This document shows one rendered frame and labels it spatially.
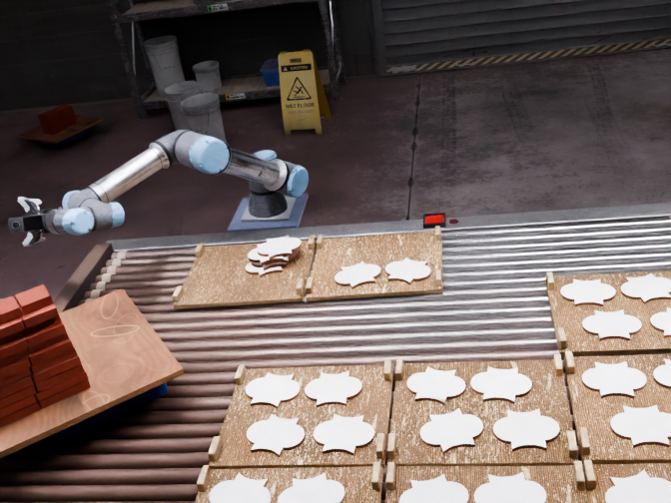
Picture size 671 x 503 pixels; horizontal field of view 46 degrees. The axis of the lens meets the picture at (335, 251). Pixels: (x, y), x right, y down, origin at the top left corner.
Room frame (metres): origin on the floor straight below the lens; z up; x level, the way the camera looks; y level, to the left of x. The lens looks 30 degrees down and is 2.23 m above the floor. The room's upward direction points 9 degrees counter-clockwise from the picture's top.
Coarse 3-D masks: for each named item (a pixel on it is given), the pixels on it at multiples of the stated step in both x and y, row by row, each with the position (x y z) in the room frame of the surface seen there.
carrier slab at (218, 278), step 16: (208, 256) 2.36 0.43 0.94; (224, 256) 2.34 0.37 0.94; (240, 256) 2.32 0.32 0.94; (304, 256) 2.25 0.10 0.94; (192, 272) 2.27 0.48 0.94; (208, 272) 2.25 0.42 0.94; (224, 272) 2.23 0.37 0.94; (240, 272) 2.22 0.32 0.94; (288, 272) 2.17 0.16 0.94; (304, 272) 2.15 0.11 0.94; (192, 288) 2.17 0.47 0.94; (208, 288) 2.15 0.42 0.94; (224, 288) 2.13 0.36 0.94; (240, 288) 2.12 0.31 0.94; (256, 288) 2.10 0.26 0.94; (272, 288) 2.09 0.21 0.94; (288, 288) 2.07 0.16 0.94; (304, 288) 2.06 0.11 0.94; (176, 304) 2.09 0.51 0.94; (192, 304) 2.08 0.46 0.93; (208, 304) 2.07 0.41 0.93; (224, 304) 2.06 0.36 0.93; (240, 304) 2.05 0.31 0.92
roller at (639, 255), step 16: (560, 256) 2.03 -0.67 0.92; (576, 256) 2.01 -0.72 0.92; (592, 256) 2.00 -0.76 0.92; (608, 256) 1.99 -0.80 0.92; (624, 256) 1.98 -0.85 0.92; (640, 256) 1.97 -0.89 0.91; (656, 256) 1.96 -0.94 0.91; (96, 288) 2.31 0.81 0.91; (112, 288) 2.30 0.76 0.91; (128, 288) 2.28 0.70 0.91
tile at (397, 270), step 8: (392, 264) 2.09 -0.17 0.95; (400, 264) 2.09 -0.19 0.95; (408, 264) 2.08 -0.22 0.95; (416, 264) 2.07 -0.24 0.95; (424, 264) 2.07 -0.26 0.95; (392, 272) 2.05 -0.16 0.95; (400, 272) 2.04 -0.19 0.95; (408, 272) 2.03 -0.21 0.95; (416, 272) 2.03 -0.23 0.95; (424, 272) 2.02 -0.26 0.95; (400, 280) 2.01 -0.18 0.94; (408, 280) 1.99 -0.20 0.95; (416, 280) 2.00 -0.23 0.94
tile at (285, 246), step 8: (272, 240) 2.29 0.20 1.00; (280, 240) 2.28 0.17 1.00; (288, 240) 2.27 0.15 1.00; (296, 240) 2.27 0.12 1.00; (264, 248) 2.25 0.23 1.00; (272, 248) 2.24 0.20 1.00; (280, 248) 2.23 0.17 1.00; (288, 248) 2.22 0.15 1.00; (296, 248) 2.22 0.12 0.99; (272, 256) 2.19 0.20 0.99
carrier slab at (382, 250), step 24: (336, 240) 2.33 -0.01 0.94; (360, 240) 2.30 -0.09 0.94; (384, 240) 2.28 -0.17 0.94; (408, 240) 2.25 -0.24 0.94; (432, 240) 2.23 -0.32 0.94; (336, 264) 2.17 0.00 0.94; (384, 264) 2.12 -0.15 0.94; (432, 264) 2.08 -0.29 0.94; (336, 288) 2.03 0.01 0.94; (360, 288) 2.01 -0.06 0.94; (384, 288) 1.99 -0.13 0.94; (408, 288) 1.96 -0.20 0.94; (432, 288) 1.94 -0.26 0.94
